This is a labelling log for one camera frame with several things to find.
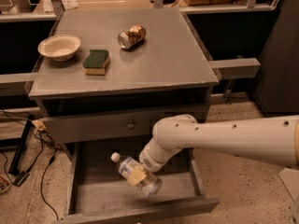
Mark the black power adapter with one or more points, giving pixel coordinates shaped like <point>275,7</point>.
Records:
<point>20,178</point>

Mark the white paper bowl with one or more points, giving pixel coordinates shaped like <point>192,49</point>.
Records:
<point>60,48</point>

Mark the round metal drawer knob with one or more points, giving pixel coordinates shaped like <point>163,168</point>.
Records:
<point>130,124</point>

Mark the open grey middle drawer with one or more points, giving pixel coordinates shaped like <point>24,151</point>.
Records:
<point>98,194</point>

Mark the grey horizontal rail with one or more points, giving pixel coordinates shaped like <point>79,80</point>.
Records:
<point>236,68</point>

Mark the green yellow sponge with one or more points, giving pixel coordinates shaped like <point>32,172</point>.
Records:
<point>96,62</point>

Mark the blue label plastic bottle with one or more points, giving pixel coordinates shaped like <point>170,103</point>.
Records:
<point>150,186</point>

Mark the closed grey top drawer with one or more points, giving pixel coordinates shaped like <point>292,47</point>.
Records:
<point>104,125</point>

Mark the white panel on floor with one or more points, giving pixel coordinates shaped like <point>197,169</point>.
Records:
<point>290,179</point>

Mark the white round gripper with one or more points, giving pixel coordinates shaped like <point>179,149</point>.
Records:
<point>150,162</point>

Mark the black metal stand leg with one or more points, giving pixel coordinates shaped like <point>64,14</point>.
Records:
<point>13,169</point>

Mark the crushed metal soda can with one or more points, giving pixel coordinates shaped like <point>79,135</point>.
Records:
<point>133,36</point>

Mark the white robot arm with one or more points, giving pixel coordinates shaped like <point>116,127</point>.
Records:
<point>271,140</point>

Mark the white crumpled cloth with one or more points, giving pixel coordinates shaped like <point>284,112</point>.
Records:
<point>70,4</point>

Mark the grey wooden drawer cabinet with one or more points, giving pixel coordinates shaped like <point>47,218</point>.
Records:
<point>167,68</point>

